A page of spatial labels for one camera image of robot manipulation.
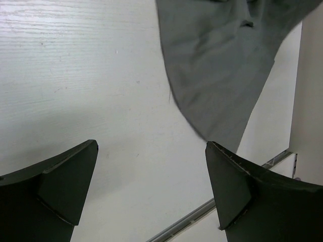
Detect grey pleated skirt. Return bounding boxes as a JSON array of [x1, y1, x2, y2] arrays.
[[156, 0, 320, 152]]

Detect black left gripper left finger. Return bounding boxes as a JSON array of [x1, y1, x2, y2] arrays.
[[1, 140, 98, 241]]

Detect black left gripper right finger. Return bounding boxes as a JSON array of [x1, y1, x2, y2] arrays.
[[205, 142, 322, 242]]

